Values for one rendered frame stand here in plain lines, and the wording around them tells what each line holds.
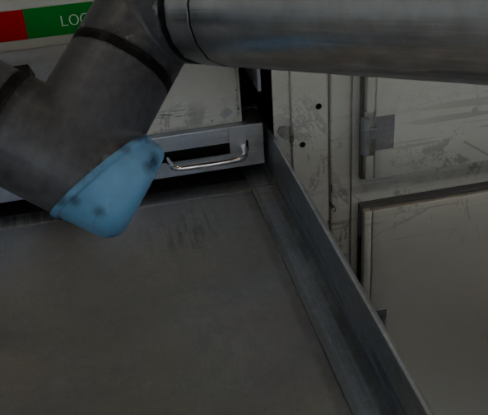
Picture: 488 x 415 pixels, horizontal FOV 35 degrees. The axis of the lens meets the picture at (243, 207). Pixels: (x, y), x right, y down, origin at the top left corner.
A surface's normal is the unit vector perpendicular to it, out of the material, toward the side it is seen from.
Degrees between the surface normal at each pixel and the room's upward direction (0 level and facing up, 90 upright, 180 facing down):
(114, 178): 60
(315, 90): 90
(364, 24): 87
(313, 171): 90
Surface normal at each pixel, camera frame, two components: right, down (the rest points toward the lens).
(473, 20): -0.66, 0.38
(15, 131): 0.14, 0.02
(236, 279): -0.06, -0.86
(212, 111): 0.21, 0.49
